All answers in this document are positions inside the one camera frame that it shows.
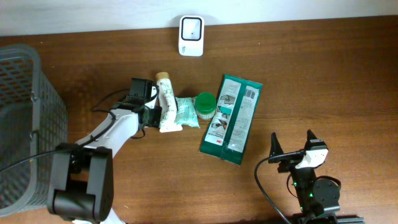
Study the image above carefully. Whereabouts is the white tube with tan cap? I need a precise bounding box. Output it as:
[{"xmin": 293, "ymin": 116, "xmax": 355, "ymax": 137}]
[{"xmin": 155, "ymin": 72, "xmax": 183, "ymax": 133}]

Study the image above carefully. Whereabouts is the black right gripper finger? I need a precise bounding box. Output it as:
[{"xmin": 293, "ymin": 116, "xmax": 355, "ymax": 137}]
[
  {"xmin": 307, "ymin": 129, "xmax": 318, "ymax": 142},
  {"xmin": 269, "ymin": 133, "xmax": 284, "ymax": 157}
]

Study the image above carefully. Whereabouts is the green white package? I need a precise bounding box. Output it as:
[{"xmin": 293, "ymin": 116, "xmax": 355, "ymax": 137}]
[{"xmin": 200, "ymin": 75, "xmax": 263, "ymax": 165}]

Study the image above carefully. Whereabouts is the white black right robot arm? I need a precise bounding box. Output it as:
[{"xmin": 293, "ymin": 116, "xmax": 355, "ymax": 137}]
[{"xmin": 269, "ymin": 130, "xmax": 364, "ymax": 224}]

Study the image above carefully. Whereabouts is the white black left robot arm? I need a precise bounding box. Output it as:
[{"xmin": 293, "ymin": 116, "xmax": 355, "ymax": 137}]
[{"xmin": 47, "ymin": 83, "xmax": 161, "ymax": 223}]

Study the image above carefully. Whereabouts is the teal wipes packet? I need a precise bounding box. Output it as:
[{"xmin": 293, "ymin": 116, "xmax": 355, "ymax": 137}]
[{"xmin": 175, "ymin": 98, "xmax": 200, "ymax": 128}]

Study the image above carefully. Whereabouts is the grey plastic basket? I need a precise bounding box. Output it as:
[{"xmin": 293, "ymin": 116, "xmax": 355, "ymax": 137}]
[{"xmin": 1, "ymin": 44, "xmax": 68, "ymax": 217}]

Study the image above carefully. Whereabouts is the green lid jar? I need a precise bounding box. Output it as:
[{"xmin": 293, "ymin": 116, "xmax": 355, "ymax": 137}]
[{"xmin": 195, "ymin": 92, "xmax": 216, "ymax": 119}]

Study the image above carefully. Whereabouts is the white barcode scanner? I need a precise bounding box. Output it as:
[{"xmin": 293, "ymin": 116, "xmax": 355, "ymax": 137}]
[{"xmin": 178, "ymin": 16, "xmax": 205, "ymax": 57}]

